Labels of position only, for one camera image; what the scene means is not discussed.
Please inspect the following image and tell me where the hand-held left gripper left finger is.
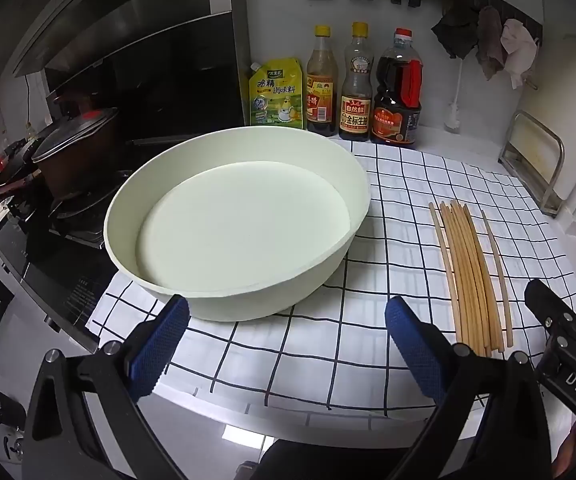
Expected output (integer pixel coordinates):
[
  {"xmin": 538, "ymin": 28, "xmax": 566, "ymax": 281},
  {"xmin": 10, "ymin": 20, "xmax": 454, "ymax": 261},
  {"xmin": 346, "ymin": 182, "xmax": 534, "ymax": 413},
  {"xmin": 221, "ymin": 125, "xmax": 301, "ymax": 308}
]
[{"xmin": 22, "ymin": 294, "xmax": 191, "ymax": 480}]

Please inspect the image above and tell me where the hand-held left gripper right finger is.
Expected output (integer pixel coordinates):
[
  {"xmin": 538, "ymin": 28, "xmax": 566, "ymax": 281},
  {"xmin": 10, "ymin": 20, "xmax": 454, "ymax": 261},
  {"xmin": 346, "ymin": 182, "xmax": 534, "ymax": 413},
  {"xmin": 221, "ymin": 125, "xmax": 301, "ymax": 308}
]
[{"xmin": 384, "ymin": 296, "xmax": 554, "ymax": 480}]

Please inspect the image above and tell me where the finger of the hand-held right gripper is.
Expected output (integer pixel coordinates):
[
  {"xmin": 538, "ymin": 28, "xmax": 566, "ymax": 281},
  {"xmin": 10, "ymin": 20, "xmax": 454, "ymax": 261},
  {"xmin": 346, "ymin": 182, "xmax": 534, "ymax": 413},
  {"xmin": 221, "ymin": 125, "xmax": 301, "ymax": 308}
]
[{"xmin": 524, "ymin": 279, "xmax": 576, "ymax": 356}]

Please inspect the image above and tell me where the pile of wooden chopsticks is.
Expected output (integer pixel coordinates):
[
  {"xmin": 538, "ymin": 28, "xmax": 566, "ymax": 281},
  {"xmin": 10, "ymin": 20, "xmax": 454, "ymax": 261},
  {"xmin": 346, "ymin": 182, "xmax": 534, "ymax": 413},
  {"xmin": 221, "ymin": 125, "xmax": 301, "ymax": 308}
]
[{"xmin": 428, "ymin": 200, "xmax": 514, "ymax": 358}]

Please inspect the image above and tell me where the large cream round bowl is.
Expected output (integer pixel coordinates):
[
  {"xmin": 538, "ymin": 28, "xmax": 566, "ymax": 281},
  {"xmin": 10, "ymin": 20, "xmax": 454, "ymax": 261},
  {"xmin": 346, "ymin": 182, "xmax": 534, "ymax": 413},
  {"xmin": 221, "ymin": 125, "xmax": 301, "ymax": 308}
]
[{"xmin": 104, "ymin": 127, "xmax": 371, "ymax": 322}]

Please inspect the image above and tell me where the person's right hand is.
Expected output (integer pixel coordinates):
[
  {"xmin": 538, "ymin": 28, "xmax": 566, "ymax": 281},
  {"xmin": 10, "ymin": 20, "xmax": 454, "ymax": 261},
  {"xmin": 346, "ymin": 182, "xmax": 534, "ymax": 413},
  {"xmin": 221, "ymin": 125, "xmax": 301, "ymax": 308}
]
[{"xmin": 554, "ymin": 422, "xmax": 576, "ymax": 480}]

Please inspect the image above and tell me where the metal cutting board rack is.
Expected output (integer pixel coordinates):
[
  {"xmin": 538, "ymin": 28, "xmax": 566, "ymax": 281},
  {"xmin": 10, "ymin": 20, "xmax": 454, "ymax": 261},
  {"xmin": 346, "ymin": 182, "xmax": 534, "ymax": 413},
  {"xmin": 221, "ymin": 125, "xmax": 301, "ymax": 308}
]
[{"xmin": 498, "ymin": 110, "xmax": 565, "ymax": 217}]

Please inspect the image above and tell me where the white black-checked cloth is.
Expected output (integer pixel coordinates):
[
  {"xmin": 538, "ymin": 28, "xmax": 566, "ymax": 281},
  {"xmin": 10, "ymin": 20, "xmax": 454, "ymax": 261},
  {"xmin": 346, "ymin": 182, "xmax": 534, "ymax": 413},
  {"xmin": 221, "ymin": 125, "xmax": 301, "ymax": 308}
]
[{"xmin": 89, "ymin": 139, "xmax": 576, "ymax": 418}]

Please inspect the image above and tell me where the black gas stove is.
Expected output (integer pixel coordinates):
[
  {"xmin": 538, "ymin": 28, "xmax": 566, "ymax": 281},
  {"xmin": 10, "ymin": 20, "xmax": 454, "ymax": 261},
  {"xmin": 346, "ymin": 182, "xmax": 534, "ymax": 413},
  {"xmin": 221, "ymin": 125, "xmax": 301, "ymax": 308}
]
[{"xmin": 0, "ymin": 170, "xmax": 134, "ymax": 356}]

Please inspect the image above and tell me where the brown pot with glass lid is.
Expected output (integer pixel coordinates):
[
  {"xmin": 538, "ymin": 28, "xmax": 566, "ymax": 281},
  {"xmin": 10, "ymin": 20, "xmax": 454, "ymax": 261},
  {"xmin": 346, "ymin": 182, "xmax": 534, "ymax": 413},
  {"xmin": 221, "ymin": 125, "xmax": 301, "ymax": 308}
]
[{"xmin": 30, "ymin": 107, "xmax": 121, "ymax": 201}]

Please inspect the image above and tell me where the white dish brush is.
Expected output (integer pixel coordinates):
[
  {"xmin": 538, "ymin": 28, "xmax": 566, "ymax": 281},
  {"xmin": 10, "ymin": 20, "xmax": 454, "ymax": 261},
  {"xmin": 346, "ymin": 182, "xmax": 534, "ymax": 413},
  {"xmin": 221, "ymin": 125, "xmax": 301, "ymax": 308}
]
[{"xmin": 444, "ymin": 60, "xmax": 466, "ymax": 133}]

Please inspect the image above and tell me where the large red-capped dark sauce bottle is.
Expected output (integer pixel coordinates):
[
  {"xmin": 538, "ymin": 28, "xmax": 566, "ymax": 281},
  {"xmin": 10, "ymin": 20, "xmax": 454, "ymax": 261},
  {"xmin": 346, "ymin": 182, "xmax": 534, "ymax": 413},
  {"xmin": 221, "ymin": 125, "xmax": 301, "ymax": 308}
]
[{"xmin": 370, "ymin": 28, "xmax": 424, "ymax": 146}]

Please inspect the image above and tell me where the yellow-capped soy sauce bottle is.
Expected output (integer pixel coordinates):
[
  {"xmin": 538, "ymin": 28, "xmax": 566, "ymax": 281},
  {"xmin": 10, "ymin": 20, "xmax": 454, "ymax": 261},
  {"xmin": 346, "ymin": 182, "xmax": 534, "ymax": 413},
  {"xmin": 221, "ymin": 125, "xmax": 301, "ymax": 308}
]
[{"xmin": 338, "ymin": 22, "xmax": 375, "ymax": 142}]

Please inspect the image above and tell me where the pale pink hanging cloth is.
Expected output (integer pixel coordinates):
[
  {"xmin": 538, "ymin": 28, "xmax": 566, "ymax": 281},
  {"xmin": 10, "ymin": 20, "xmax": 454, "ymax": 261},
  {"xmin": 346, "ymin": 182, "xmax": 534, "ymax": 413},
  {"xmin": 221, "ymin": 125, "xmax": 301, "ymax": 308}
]
[{"xmin": 499, "ymin": 19, "xmax": 540, "ymax": 90}]

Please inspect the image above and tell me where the yellow-capped vinegar bottle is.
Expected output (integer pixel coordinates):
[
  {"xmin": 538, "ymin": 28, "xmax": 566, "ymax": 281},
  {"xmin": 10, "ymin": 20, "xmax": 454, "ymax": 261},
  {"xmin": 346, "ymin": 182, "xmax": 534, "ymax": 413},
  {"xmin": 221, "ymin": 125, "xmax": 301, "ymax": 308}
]
[{"xmin": 305, "ymin": 25, "xmax": 340, "ymax": 137}]

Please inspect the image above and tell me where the brown hanging cloth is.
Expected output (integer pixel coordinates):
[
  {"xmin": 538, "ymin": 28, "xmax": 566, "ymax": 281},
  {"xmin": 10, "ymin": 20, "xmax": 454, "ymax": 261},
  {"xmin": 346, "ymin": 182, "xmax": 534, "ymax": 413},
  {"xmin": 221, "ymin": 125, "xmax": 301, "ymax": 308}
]
[{"xmin": 475, "ymin": 6, "xmax": 506, "ymax": 81}]

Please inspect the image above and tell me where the yellow seasoning pouch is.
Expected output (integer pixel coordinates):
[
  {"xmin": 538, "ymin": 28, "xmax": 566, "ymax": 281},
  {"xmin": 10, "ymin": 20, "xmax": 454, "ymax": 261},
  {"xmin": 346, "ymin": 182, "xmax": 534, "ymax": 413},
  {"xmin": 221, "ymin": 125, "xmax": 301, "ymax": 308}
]
[{"xmin": 247, "ymin": 57, "xmax": 305, "ymax": 128}]

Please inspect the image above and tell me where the dark hanging cloth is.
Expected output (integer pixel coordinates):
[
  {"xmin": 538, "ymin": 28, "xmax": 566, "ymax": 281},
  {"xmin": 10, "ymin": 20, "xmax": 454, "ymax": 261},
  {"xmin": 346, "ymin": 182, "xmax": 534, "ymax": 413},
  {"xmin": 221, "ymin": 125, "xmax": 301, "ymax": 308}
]
[{"xmin": 430, "ymin": 0, "xmax": 481, "ymax": 61}]

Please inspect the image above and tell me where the steel range hood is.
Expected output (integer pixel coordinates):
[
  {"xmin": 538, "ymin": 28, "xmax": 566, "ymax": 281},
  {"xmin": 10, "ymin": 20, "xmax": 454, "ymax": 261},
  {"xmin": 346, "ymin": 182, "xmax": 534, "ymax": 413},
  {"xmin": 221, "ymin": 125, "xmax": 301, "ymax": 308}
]
[{"xmin": 0, "ymin": 0, "xmax": 246, "ymax": 106}]

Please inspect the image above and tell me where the black pan handle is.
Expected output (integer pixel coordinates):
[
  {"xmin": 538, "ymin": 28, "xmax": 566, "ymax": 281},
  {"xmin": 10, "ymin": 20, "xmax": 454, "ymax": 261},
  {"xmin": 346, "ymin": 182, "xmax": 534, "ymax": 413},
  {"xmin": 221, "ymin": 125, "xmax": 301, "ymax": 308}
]
[{"xmin": 0, "ymin": 172, "xmax": 44, "ymax": 223}]

